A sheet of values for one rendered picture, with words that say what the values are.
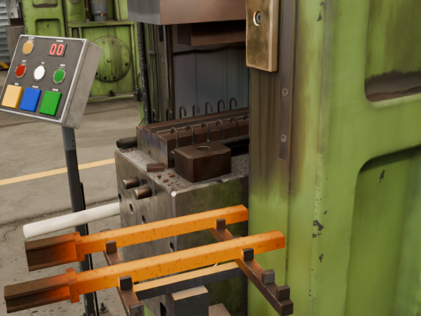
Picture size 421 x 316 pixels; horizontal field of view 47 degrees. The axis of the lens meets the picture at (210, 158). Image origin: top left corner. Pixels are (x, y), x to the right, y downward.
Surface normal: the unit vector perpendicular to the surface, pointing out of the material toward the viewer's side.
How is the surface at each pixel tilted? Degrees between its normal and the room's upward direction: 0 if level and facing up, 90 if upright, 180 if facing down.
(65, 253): 90
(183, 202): 90
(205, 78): 90
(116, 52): 88
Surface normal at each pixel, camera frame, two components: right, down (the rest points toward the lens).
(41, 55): -0.50, -0.22
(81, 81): 0.83, 0.18
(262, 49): -0.86, 0.19
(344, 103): 0.51, 0.26
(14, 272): -0.02, -0.94
